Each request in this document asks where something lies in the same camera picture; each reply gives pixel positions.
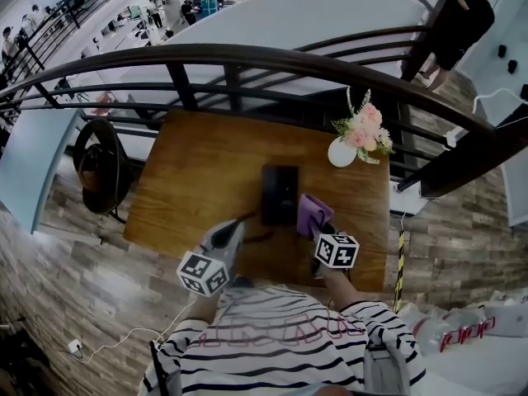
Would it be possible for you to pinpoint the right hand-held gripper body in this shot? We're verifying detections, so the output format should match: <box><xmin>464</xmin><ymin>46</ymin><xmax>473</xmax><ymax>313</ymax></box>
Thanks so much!
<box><xmin>310</xmin><ymin>230</ymin><xmax>361</xmax><ymax>280</ymax></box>

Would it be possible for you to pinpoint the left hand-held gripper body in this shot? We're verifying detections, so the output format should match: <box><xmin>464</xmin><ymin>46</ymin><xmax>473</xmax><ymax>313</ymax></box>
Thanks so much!
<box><xmin>176</xmin><ymin>247</ymin><xmax>238</xmax><ymax>297</ymax></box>

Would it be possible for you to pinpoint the purple cloth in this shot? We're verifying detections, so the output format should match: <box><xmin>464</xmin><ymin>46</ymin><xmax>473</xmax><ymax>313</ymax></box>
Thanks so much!
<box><xmin>296</xmin><ymin>192</ymin><xmax>336</xmax><ymax>239</ymax></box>

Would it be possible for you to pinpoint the person's left forearm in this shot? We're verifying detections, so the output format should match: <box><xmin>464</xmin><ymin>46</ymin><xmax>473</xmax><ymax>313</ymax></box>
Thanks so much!
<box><xmin>185</xmin><ymin>290</ymin><xmax>220</xmax><ymax>322</ymax></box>

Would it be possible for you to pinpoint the person's right forearm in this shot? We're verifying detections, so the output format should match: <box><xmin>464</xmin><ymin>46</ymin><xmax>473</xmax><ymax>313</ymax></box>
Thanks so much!
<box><xmin>323</xmin><ymin>267</ymin><xmax>361</xmax><ymax>312</ymax></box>

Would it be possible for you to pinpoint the black rectangular device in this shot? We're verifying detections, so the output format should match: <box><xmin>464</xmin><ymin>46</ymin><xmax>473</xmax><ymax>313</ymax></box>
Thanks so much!
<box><xmin>260</xmin><ymin>163</ymin><xmax>301</xmax><ymax>228</ymax></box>

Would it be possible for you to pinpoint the yellow black striped tape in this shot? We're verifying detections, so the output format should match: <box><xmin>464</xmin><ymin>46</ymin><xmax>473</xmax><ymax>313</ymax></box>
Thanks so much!
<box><xmin>393</xmin><ymin>226</ymin><xmax>408</xmax><ymax>314</ymax></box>

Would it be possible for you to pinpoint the white round vase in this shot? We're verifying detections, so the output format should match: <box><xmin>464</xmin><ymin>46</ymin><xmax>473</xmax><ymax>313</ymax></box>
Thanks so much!
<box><xmin>327</xmin><ymin>135</ymin><xmax>357</xmax><ymax>168</ymax></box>

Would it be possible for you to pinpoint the white power strip box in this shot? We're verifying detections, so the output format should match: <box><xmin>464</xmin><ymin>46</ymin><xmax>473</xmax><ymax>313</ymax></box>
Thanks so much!
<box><xmin>389</xmin><ymin>178</ymin><xmax>427</xmax><ymax>217</ymax></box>

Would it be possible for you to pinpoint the white black-striped shirt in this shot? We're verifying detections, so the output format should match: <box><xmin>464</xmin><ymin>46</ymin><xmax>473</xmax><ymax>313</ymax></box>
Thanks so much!
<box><xmin>137</xmin><ymin>283</ymin><xmax>427</xmax><ymax>396</ymax></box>

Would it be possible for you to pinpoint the white vase with pink flowers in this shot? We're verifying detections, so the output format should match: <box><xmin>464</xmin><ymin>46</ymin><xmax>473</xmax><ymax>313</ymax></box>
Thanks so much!
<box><xmin>331</xmin><ymin>86</ymin><xmax>396</xmax><ymax>166</ymax></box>

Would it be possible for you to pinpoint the pile of white plastic bags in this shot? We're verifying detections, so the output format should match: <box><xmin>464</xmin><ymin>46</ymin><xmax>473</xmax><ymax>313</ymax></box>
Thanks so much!
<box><xmin>398</xmin><ymin>288</ymin><xmax>528</xmax><ymax>357</ymax></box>

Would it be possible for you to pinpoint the dark curved railing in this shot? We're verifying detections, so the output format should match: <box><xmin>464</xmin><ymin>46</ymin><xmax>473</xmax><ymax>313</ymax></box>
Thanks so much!
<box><xmin>0</xmin><ymin>25</ymin><xmax>528</xmax><ymax>200</ymax></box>

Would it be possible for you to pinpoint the light blue table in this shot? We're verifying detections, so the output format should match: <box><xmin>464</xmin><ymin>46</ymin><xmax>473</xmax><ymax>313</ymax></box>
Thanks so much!
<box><xmin>0</xmin><ymin>108</ymin><xmax>83</xmax><ymax>235</ymax></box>

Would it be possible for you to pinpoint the dark brown tall stand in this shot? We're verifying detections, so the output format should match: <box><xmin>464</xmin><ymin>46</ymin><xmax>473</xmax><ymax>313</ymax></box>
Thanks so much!
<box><xmin>401</xmin><ymin>0</ymin><xmax>451</xmax><ymax>83</ymax></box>

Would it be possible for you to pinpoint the black walkway railing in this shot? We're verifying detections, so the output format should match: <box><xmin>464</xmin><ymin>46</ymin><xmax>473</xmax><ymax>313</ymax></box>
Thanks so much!
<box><xmin>0</xmin><ymin>0</ymin><xmax>142</xmax><ymax>95</ymax></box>

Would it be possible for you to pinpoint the thin white floor cable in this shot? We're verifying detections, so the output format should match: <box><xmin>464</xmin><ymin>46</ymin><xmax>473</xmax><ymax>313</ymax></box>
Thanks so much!
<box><xmin>71</xmin><ymin>299</ymin><xmax>196</xmax><ymax>365</ymax></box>

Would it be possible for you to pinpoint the black strap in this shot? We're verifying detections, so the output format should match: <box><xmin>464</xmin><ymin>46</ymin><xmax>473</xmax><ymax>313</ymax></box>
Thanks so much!
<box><xmin>148</xmin><ymin>339</ymin><xmax>171</xmax><ymax>396</ymax></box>

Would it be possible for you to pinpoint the grey bag strap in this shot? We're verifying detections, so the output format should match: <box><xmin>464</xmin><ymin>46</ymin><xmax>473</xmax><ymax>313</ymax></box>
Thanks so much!
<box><xmin>362</xmin><ymin>342</ymin><xmax>412</xmax><ymax>396</ymax></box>

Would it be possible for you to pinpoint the thick white cable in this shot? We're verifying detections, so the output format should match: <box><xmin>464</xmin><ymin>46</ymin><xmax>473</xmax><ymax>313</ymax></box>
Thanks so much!
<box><xmin>473</xmin><ymin>86</ymin><xmax>528</xmax><ymax>116</ymax></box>

